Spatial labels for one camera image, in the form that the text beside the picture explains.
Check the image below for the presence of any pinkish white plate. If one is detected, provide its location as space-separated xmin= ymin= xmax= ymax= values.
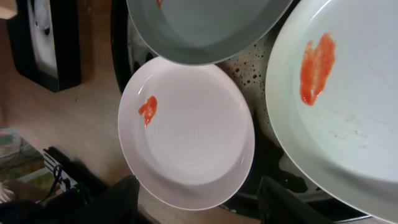
xmin=118 ymin=57 xmax=255 ymax=211

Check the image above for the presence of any rectangular black soap tray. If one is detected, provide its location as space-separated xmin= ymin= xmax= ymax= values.
xmin=6 ymin=0 xmax=81 ymax=92

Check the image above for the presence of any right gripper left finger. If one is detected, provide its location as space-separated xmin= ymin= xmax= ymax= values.
xmin=62 ymin=175 xmax=139 ymax=224

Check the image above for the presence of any grey-blue plate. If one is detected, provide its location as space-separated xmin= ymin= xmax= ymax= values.
xmin=126 ymin=0 xmax=293 ymax=65

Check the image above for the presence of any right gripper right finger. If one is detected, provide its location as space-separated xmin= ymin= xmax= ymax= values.
xmin=257 ymin=176 xmax=333 ymax=224

